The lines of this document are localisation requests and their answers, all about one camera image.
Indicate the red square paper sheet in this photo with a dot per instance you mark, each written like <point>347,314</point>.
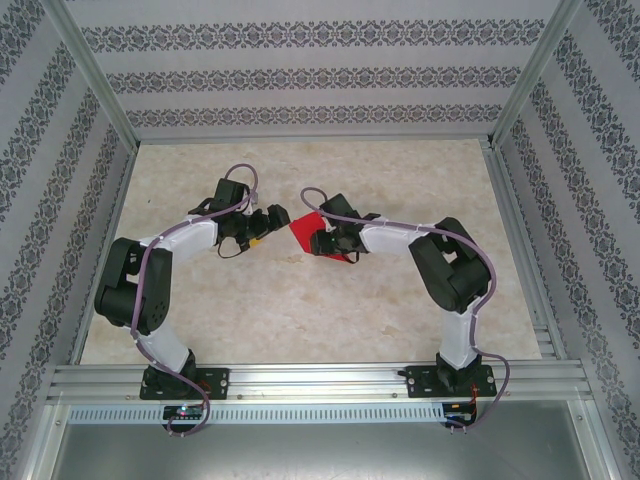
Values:
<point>302,230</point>

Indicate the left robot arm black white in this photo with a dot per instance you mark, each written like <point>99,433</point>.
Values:
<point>130,290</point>

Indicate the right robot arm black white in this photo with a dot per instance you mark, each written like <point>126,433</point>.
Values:
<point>450,270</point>

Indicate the grey metal sheet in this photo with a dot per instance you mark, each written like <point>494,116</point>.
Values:
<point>320,450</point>

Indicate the left controller circuit board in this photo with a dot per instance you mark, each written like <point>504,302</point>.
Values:
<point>182,412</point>

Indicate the controller circuit board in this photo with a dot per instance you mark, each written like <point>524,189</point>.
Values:
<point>182,412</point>
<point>457,409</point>

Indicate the right controller circuit board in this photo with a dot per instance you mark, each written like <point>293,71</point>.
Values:
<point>457,409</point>

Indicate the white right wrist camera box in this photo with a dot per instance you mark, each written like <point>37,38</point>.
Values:
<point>330,228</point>

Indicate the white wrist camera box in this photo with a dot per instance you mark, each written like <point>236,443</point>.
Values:
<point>330,228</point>
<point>248,207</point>

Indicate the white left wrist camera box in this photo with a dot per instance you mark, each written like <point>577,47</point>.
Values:
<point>248,207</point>

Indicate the aluminium back rail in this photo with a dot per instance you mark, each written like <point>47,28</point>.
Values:
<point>315,138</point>

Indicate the aluminium side rail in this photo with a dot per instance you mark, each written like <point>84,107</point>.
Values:
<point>510,210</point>
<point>114,210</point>

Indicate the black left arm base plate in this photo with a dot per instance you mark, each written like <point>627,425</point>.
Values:
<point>217,382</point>

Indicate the aluminium mounting rail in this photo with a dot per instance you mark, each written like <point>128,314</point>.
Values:
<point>315,382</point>

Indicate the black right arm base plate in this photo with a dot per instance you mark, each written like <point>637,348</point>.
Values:
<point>422,382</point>

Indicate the aluminium frame post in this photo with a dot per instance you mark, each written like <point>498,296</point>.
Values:
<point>95,75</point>
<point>530,75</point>

